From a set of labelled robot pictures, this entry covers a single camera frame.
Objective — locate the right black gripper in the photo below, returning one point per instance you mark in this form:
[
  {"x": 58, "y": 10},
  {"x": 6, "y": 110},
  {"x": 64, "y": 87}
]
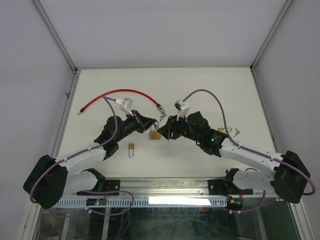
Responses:
[{"x": 171, "y": 127}]

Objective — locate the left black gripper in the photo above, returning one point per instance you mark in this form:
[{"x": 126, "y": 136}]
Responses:
[{"x": 143, "y": 123}]

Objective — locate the large brass padlock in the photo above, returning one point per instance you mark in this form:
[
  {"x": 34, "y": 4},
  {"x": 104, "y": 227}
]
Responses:
[{"x": 153, "y": 132}]

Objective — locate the silver key pair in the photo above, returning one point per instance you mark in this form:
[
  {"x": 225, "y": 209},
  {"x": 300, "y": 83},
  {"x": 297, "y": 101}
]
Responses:
[{"x": 162, "y": 116}]

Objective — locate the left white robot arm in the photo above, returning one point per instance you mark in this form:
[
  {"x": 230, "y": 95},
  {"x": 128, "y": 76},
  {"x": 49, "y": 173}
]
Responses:
[{"x": 53, "y": 178}]

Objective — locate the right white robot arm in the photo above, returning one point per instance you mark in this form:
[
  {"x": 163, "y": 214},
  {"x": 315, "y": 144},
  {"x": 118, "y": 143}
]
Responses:
[{"x": 282, "y": 174}]

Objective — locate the small brass padlock long shackle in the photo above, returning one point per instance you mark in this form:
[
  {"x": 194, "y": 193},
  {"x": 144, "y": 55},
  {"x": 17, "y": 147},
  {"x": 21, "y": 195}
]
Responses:
[{"x": 131, "y": 150}]

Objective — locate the small brass padlock right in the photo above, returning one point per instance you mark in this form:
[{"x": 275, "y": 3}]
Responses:
[{"x": 225, "y": 130}]

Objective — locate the silver keys far right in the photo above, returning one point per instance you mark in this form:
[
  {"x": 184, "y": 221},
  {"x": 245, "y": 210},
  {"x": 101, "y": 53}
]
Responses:
[{"x": 236, "y": 132}]

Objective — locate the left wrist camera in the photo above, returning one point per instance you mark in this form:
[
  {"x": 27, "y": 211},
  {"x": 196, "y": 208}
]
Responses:
[{"x": 125, "y": 105}]

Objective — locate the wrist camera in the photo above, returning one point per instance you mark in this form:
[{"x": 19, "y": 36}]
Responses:
[
  {"x": 125, "y": 105},
  {"x": 182, "y": 108}
]

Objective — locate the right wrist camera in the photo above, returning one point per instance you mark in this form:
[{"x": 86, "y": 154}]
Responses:
[{"x": 182, "y": 108}]

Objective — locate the aluminium mounting rail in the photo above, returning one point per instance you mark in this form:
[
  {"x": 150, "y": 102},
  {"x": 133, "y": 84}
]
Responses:
[{"x": 144, "y": 187}]

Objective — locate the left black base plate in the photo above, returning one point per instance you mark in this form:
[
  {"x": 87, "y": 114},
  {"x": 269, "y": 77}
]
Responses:
[{"x": 110, "y": 188}]

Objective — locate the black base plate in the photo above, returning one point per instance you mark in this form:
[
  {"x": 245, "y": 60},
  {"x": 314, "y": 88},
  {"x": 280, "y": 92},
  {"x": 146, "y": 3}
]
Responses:
[
  {"x": 218, "y": 187},
  {"x": 110, "y": 188}
]

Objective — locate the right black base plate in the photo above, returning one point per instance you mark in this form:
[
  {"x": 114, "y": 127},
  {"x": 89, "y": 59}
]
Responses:
[{"x": 218, "y": 187}]

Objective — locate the white slotted cable duct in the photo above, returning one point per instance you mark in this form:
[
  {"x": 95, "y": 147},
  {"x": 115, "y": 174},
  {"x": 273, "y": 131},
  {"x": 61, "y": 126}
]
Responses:
[{"x": 142, "y": 202}]

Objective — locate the left aluminium frame post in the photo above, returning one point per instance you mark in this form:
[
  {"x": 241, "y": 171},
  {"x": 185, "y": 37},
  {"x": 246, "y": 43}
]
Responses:
[{"x": 54, "y": 34}]

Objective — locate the aluminium frame post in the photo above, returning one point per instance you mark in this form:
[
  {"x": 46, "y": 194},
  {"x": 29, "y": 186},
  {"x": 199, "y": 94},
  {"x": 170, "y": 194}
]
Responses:
[
  {"x": 54, "y": 34},
  {"x": 271, "y": 33}
]

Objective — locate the right aluminium frame post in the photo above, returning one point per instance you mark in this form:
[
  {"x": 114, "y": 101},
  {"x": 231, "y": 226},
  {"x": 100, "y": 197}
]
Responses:
[{"x": 271, "y": 33}]

